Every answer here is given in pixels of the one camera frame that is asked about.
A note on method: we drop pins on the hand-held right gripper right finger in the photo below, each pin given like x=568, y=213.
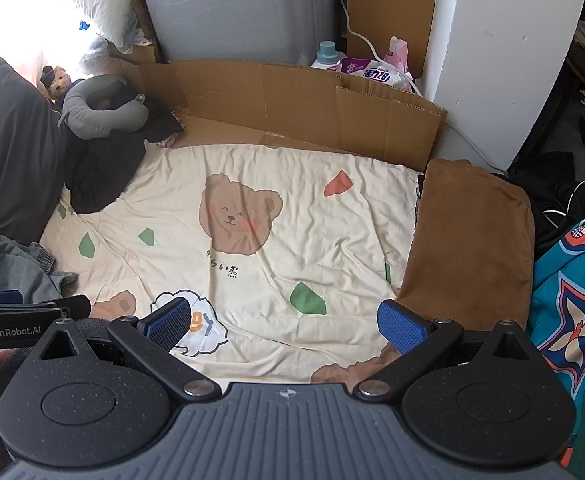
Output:
x=402, y=330

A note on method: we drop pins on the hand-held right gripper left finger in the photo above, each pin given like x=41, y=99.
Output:
x=167, y=322

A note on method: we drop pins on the blue jeans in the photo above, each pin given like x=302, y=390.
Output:
x=12, y=270

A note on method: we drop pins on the black clothes pile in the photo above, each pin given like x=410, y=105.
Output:
x=102, y=175

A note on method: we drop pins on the brown folded cloth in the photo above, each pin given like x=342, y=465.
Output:
x=472, y=240

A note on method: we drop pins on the dark grey pillow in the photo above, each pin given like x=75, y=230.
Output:
x=12, y=160

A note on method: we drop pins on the bear print cream bedsheet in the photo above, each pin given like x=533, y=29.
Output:
x=282, y=240

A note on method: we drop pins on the teal printed blanket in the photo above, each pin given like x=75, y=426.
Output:
x=557, y=290

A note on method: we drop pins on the grey neck pillow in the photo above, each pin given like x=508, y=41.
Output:
x=80, y=110

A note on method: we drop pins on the black cloth heap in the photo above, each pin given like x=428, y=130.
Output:
x=547, y=175

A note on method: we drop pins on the teddy bear toy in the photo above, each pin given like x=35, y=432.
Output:
x=60, y=80

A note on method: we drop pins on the large creased cardboard sheet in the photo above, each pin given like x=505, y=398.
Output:
x=272, y=95

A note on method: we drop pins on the purple white refill bag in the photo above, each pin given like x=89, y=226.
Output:
x=372, y=71

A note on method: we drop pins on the small cardboard piece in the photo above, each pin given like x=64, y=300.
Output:
x=142, y=52

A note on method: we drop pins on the pink plastic bag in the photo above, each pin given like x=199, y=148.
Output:
x=396, y=55

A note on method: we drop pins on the detergent bottle teal cap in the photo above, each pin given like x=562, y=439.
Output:
x=325, y=57

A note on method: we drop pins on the white pillow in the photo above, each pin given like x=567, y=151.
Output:
x=102, y=0

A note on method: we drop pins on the grey bubble wrap panel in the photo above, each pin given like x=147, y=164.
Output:
x=242, y=10

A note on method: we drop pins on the plain cardboard panel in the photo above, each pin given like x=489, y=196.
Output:
x=392, y=5

